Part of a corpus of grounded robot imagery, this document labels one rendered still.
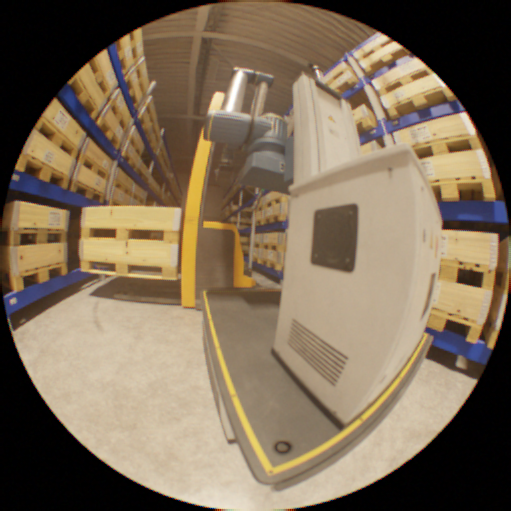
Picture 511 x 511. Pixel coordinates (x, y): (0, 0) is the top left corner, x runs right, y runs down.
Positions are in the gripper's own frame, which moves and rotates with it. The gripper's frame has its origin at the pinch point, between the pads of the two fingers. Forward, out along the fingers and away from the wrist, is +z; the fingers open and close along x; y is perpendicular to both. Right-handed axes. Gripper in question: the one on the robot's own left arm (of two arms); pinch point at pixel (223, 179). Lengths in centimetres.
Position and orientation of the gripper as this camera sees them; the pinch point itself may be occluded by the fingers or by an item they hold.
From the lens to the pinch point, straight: 159.2
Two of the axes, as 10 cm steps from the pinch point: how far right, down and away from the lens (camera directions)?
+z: -1.9, 8.7, 4.6
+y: -3.0, -5.0, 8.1
